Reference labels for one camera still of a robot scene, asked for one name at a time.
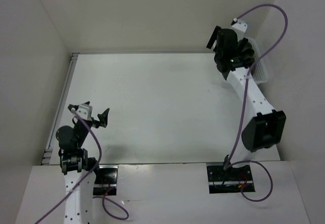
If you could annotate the white plastic basket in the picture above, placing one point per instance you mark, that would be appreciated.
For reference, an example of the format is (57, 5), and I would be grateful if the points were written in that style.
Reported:
(259, 73)

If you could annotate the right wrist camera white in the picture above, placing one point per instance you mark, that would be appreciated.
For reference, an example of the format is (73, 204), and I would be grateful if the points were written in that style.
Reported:
(239, 25)

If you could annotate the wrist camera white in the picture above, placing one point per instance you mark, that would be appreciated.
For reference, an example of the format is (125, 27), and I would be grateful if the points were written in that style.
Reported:
(239, 25)
(84, 111)

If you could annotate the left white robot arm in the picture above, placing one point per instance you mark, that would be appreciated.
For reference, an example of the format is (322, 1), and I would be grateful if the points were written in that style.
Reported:
(79, 170)

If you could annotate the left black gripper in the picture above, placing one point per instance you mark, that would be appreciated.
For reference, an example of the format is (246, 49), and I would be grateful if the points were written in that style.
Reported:
(103, 118)

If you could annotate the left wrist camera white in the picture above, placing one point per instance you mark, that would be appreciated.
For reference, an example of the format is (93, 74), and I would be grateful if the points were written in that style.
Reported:
(84, 111)

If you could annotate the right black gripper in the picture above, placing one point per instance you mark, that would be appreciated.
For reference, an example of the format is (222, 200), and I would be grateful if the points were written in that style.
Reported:
(214, 38)

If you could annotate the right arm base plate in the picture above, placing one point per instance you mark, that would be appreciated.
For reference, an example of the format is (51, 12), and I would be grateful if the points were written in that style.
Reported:
(230, 181)

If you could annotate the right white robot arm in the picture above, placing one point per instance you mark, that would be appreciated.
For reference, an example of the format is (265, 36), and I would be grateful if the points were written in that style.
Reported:
(261, 125)

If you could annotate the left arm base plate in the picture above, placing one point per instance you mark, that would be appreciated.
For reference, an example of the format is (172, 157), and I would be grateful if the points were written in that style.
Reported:
(106, 181)

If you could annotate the dark olive shorts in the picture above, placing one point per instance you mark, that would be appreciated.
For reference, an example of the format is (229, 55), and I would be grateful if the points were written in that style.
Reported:
(245, 52)

